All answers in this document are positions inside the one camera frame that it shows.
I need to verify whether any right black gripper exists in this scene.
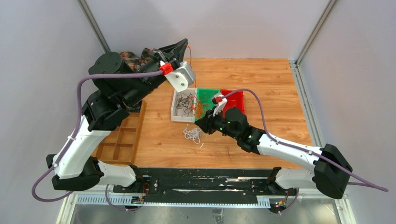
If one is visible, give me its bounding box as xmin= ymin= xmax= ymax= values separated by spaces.
xmin=195 ymin=106 xmax=239 ymax=140

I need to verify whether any orange cable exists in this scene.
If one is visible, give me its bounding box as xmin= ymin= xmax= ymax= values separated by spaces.
xmin=185 ymin=44 xmax=214 ymax=119
xmin=198 ymin=90 xmax=221 ymax=106

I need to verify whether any white cable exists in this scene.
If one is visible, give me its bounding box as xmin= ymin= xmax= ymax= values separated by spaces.
xmin=182 ymin=126 xmax=205 ymax=148

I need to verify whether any black cable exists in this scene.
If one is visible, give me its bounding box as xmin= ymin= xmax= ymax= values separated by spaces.
xmin=174 ymin=91 xmax=196 ymax=118

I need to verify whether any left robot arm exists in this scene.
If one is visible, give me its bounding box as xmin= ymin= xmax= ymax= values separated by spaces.
xmin=46 ymin=39 xmax=195 ymax=193

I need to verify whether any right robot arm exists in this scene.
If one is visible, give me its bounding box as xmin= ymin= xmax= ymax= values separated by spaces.
xmin=195 ymin=107 xmax=353 ymax=199

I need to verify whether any green plastic bin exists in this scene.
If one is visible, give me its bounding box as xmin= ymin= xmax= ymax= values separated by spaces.
xmin=194 ymin=88 xmax=220 ymax=120

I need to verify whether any white plastic bin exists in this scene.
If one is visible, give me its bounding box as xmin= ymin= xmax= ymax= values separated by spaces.
xmin=170 ymin=88 xmax=197 ymax=123

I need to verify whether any red plastic bin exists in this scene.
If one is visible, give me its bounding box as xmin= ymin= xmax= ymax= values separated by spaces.
xmin=222 ymin=91 xmax=245 ymax=117

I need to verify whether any plaid cloth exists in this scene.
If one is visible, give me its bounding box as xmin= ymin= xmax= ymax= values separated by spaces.
xmin=120 ymin=48 xmax=156 ymax=72

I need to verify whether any wooden compartment tray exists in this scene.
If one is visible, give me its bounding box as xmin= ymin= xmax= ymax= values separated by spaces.
xmin=92 ymin=100 xmax=147 ymax=166

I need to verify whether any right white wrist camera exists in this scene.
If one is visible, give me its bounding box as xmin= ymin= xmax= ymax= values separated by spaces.
xmin=212 ymin=92 xmax=227 ymax=116

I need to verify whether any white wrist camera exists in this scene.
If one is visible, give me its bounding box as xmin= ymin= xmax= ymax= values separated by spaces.
xmin=212 ymin=92 xmax=227 ymax=116
xmin=165 ymin=61 xmax=196 ymax=92

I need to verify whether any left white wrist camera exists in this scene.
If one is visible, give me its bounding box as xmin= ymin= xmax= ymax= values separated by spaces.
xmin=165 ymin=61 xmax=196 ymax=92

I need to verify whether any left aluminium frame post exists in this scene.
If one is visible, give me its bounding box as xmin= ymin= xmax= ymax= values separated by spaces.
xmin=77 ymin=0 xmax=111 ymax=52

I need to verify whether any aluminium frame post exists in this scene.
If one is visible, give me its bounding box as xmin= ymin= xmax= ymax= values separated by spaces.
xmin=77 ymin=0 xmax=111 ymax=52
xmin=295 ymin=0 xmax=338 ymax=66

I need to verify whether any aluminium front rail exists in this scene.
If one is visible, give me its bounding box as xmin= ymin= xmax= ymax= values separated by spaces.
xmin=56 ymin=173 xmax=356 ymax=224

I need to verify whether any right aluminium frame post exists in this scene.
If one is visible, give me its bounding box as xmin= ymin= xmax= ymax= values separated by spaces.
xmin=295 ymin=0 xmax=338 ymax=66

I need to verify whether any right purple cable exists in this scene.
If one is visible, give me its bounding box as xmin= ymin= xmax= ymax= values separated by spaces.
xmin=213 ymin=89 xmax=389 ymax=215

